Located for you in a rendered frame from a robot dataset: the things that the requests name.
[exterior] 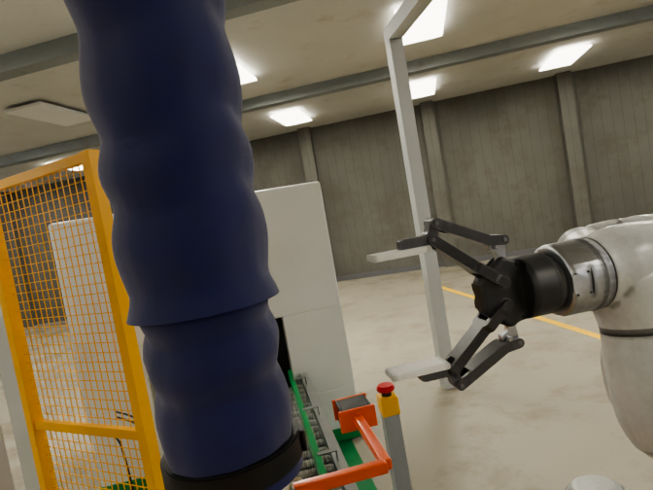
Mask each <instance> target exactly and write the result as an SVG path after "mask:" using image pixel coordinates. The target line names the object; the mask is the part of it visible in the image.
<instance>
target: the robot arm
mask: <svg viewBox="0 0 653 490"><path fill-rule="evenodd" d="M424 227H425V228H424V232H423V233H422V234H421V235H419V236H414V237H408V238H403V239H399V240H398V241H397V242H396V247H397V249H396V250H392V251H387V252H382V253H376V254H371V255H366V260H367V261H368V262H371V263H379V262H384V261H389V260H394V259H400V258H405V257H410V256H415V255H420V254H425V253H430V252H431V251H432V250H433V251H435V252H437V253H438V254H440V255H441V256H443V257H445V258H446V259H448V260H450V261H451V262H453V263H455V264H457V265H458V266H460V267H462V268H463V269H464V270H465V271H467V272H468V273H470V274H472V275H473V276H475V277H474V280H473V283H471V287H472V291H473V292H474V295H475V297H474V305H475V308H476V309H477V310H478V311H479V312H478V313H477V315H476V316H475V317H474V319H473V321H472V322H473V323H472V325H471V326H470V327H469V329H468V330H467V331H466V332H465V334H464V335H463V337H462V338H461V339H460V341H459V342H458V343H457V344H456V346H455V347H454V348H453V350H452V351H451V352H450V354H449V355H448V356H447V358H446V359H445V360H444V359H442V358H441V357H439V356H438V357H434V358H430V359H426V360H422V361H418V362H414V363H410V364H405V365H401V366H397V367H389V368H386V369H385V373H386V375H387V376H388V377H389V378H390V379H391V380H392V381H393V382H397V381H401V380H405V379H409V378H413V377H417V376H418V378H419V379H420V380H422V381H423V382H430V381H433V380H437V379H441V378H445V377H447V378H448V381H449V383H450V384H452V385H453V386H454V387H456V388H457V389H458V390H460V391H463V390H465V389H466V388H467V387H468V386H469V385H471V384H472V383H473V382H474V381H475V380H477V379H478V378H479V377H480V376H481V375H483V374H484V373H485V372H486V371H487V370H488V369H490V368H491V367H492V366H493V365H495V364H496V363H497V362H498V361H499V360H501V359H502V358H503V357H504V356H505V355H506V354H508V353H509V352H512V351H515V350H517V349H520V348H522V347H523V346H524V345H525V341H524V339H523V338H520V337H519V335H518V332H517V329H516V325H517V324H518V323H519V322H520V321H522V320H525V319H530V318H534V317H538V316H542V315H547V314H551V313H552V314H555V315H559V316H564V317H566V316H569V315H574V314H578V313H583V312H587V311H592V312H593V314H594V316H595V318H596V321H597V323H598V326H599V330H600V335H601V351H600V361H601V372H602V377H603V382H604V386H605V390H606V393H607V395H608V398H609V401H610V402H611V404H612V405H613V408H614V412H615V415H616V418H617V420H618V422H619V424H620V426H621V428H622V430H623V431H624V433H625V434H626V436H627V438H628V439H629V440H630V442H631V443H632V444H633V445H634V446H635V448H637V449H638V450H640V451H642V452H644V453H645V454H646V455H647V456H649V457H651V458H653V214H646V215H636V216H632V217H628V218H622V219H614V220H608V221H603V222H598V223H594V224H590V225H587V226H586V227H575V228H572V229H570V230H568V231H566V232H565V233H564V234H563V235H562V236H561V237H560V238H559V240H558V242H557V243H552V244H547V245H543V246H540V247H539V248H537V249H536V250H535V251H534V253H532V254H527V255H523V256H518V257H513V258H507V257H506V256H505V244H507V243H508V242H509V237H508V235H506V234H487V233H484V232H481V231H478V230H475V229H471V228H468V227H463V226H460V225H457V224H454V223H451V222H448V221H445V220H441V219H438V218H429V219H425V220H424ZM439 232H441V233H444V234H447V235H450V236H454V237H457V238H460V239H462V240H465V241H468V242H471V243H475V244H479V245H485V248H486V250H487V251H489V252H492V253H493V254H494V257H493V258H491V259H490V260H489V261H488V263H487V264H483V263H481V262H479V261H477V260H475V259H474V258H472V257H471V256H469V255H467V254H466V253H464V252H463V251H461V250H459V249H458V248H456V247H454V246H453V245H451V244H450V243H448V242H446V241H445V240H443V239H442V238H440V237H438V236H437V234H438V233H439ZM488 318H490V319H489V320H487V319H488ZM499 324H502V325H504V330H503V331H502V332H500V333H499V334H498V338H496V339H494V340H492V341H491V342H490V343H489V344H487V345H486V346H485V347H484V348H483V349H481V350H480V351H479V352H478V353H477V354H475V355H474V353H475V352H476V351H477V350H478V348H479V347H480V346H481V344H482V343H483V342H484V340H485V339H486V338H487V336H488V335H489V334H490V333H492V332H494V331H495V330H496V329H497V327H498V326H499ZM473 355H474V356H473ZM472 356H473V357H472ZM471 357H472V358H471ZM565 490H629V489H628V488H626V487H625V486H624V485H622V484H621V483H619V482H617V481H615V480H612V479H610V478H608V477H605V476H601V475H595V474H586V475H581V476H578V477H577V478H575V479H574V480H573V481H572V482H571V483H569V484H568V486H567V487H566V489H565Z"/></svg>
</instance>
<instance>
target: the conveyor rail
mask: <svg viewBox="0 0 653 490"><path fill-rule="evenodd" d="M302 376H305V377H306V381H307V384H306V382H305V378H303V379H301V385H303V389H304V391H305V394H306V396H307V398H308V402H309V403H310V406H312V405H316V404H317V405H318V407H319V411H320V415H319V413H318V408H312V411H313V413H314V416H315V419H316V421H317V425H318V426H319V429H320V433H321V434H322V438H323V440H324V442H325V446H326V448H327V449H331V448H334V447H336V449H337V454H338V460H339V461H337V459H336V453H335V452H332V453H328V455H329V456H330V460H331V463H332V464H333V466H334V470H335V471H339V470H343V469H347V468H349V467H348V464H347V462H346V460H345V458H344V455H343V453H342V451H341V449H340V446H339V444H338V442H337V440H336V438H335V435H334V433H333V431H332V429H331V426H330V425H329V423H328V421H327V417H326V415H325V413H324V410H323V408H322V406H321V404H320V401H319V399H318V397H317V395H316V392H315V390H314V388H313V386H312V384H311V381H310V379H309V377H308V375H307V372H303V373H300V377H302ZM342 490H359V488H358V486H357V484H356V482H354V483H350V484H347V485H343V486H342Z"/></svg>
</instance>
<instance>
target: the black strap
mask: <svg viewBox="0 0 653 490"><path fill-rule="evenodd" d="M307 448H308V447H307V442H306V436H305V432H304V428H303V425H302V422H301V420H300V419H298V420H297V421H296V420H295V419H294V418H292V434H291V436H290V438H289V439H288V440H287V441H286V442H285V443H284V444H283V445H281V446H280V447H279V448H278V449H277V450H276V451H274V452H273V453H272V454H271V455H269V456H267V457H265V458H263V459H261V460H259V461H257V462H255V463H253V464H251V465H249V466H247V467H245V468H243V469H240V470H237V471H234V472H228V473H223V474H218V475H213V476H208V477H199V478H193V477H186V476H181V475H177V474H175V473H172V472H171V470H170V468H169V466H168V464H167V462H166V459H165V456H164V453H163V455H162V457H161V459H160V469H161V474H162V479H163V484H164V489H165V490H264V489H266V488H268V487H270V486H272V485H273V484H275V483H276V482H278V481H280V480H281V479H282V478H283V477H285V476H286V475H287V474H288V473H289V472H290V471H291V470H292V469H293V468H294V467H295V466H296V464H297V463H298V462H299V460H300V458H301V456H302V452H303V450H304V451H305V450H307Z"/></svg>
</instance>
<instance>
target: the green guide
mask: <svg viewBox="0 0 653 490"><path fill-rule="evenodd" d="M288 375H289V381H290V383H291V387H292V392H293V395H294V399H295V402H296V405H297V408H298V412H299V415H300V418H301V422H302V425H303V428H304V431H305V435H306V437H307V440H308V443H309V447H310V450H311V453H312V456H313V460H314V463H315V466H316V469H317V473H318V475H322V474H325V473H327V470H326V467H325V464H324V461H323V458H322V456H321V455H325V454H328V453H332V452H335V453H336V459H337V461H339V460H338V454H337V449H336V447H334V448H331V449H327V450H323V451H320V450H319V447H318V444H317V442H316V439H315V436H314V434H313V431H312V428H311V425H310V422H309V419H308V416H307V413H306V410H308V409H312V408H318V413H319V415H320V411H319V407H318V405H317V404H316V405H312V406H308V407H304V405H303V402H302V399H301V396H300V394H299V391H298V388H297V386H296V383H295V380H298V379H303V378H305V382H306V384H307V381H306V377H305V376H302V377H297V378H294V377H293V374H292V370H291V369H290V370H288Z"/></svg>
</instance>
